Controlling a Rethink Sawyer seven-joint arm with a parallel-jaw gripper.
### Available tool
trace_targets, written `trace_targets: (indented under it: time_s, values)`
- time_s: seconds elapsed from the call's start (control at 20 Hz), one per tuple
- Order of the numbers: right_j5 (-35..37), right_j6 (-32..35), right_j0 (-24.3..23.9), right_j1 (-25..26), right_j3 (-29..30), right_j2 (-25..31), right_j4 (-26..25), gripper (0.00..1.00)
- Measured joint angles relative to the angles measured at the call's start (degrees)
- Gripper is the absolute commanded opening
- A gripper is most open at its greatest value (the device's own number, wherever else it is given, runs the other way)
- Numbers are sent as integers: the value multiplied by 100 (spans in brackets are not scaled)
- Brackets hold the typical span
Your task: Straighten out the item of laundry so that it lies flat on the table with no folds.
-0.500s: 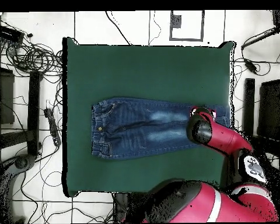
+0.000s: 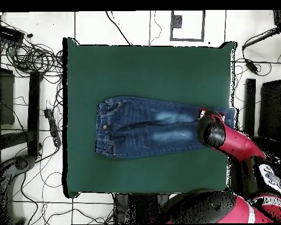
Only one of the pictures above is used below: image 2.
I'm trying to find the blue denim jeans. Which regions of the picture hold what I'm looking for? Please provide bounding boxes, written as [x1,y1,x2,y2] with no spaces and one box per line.
[94,95,237,159]

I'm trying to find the black flat box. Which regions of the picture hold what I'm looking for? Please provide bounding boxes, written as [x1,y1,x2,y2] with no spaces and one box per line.
[258,79,281,142]

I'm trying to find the black power adapter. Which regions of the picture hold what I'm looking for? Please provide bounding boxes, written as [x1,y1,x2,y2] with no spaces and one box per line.
[244,58,260,74]

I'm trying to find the dark green table cloth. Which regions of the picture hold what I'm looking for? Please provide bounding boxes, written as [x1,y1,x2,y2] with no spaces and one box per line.
[61,37,236,199]

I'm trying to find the small grey square plate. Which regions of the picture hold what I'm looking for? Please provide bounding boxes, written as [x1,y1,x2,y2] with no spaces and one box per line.
[170,14,183,29]

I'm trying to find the black rod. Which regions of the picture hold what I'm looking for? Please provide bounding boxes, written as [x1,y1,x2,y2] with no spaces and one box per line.
[241,26,281,51]

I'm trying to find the black power strip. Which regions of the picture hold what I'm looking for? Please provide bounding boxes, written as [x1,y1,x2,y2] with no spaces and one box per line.
[43,108,62,148]

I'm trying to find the black grey stand base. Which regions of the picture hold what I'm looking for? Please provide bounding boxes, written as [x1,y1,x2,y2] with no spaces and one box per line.
[0,154,36,224]

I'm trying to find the black power box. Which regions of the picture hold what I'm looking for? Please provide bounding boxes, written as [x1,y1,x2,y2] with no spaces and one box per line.
[0,23,26,45]

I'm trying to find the black stand frame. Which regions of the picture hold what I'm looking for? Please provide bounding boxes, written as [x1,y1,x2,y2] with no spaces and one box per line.
[242,78,281,151]
[0,70,43,157]

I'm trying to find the grey square frame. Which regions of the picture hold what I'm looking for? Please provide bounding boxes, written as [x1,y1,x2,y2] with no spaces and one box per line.
[169,9,205,43]

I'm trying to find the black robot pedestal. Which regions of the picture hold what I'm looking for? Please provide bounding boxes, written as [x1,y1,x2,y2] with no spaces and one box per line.
[113,193,170,224]

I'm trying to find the tangled black cable bundle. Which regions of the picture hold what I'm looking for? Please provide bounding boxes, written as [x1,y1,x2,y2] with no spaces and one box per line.
[4,39,64,78]

